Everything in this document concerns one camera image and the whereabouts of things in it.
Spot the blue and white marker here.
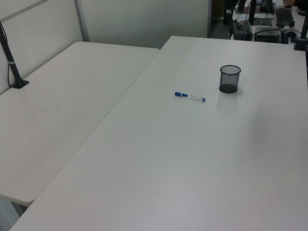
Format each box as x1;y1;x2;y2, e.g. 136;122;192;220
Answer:
174;91;207;103

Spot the black mesh pen cup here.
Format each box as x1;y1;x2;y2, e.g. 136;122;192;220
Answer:
218;64;242;94

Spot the white side table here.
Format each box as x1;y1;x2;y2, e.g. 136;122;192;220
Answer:
0;41;161;207

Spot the black case with green trim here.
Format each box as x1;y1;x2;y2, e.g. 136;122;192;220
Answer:
231;19;253;40

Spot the black desktop box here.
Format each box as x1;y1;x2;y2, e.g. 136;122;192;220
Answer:
253;26;283;44

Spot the black monitor stand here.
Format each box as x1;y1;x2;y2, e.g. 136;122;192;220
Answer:
247;0;258;25

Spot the grey partition post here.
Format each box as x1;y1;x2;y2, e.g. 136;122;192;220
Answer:
74;0;90;43

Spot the black camera pole with clamp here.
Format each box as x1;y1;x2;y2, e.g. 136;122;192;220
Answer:
0;20;30;90

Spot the black pole clamp mount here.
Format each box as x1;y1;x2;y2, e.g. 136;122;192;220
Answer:
293;13;308;51

